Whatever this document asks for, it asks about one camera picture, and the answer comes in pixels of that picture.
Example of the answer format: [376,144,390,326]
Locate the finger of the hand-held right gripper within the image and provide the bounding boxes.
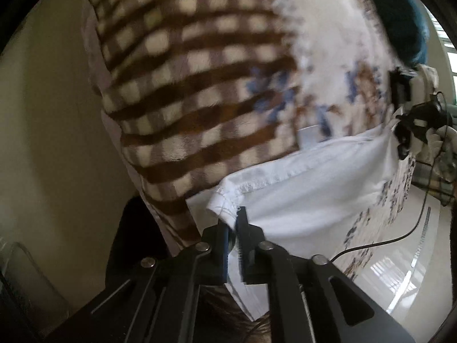
[394,104,429,161]
[389,67,411,104]

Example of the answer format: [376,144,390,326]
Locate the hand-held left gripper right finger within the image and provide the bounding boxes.
[236,206,416,343]

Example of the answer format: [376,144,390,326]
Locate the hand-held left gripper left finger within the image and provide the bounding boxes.
[46,222,230,343]

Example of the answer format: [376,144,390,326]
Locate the white small garment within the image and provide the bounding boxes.
[186,123,400,323]

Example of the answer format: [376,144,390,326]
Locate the person's right hand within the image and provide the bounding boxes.
[418,124,457,184]

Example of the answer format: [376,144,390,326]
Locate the window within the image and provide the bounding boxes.
[426,7,457,105]

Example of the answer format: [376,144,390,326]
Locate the dark blue pillow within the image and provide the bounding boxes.
[369,0,432,70]

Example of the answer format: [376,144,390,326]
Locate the white floral bedsheet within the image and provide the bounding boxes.
[263,0,419,284]

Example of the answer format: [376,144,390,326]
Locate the brown checkered blanket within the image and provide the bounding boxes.
[81,0,301,258]

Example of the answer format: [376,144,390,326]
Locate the black cable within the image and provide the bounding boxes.
[330,92,457,263]

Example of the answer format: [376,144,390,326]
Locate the wire rack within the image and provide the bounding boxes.
[0,236,70,341]

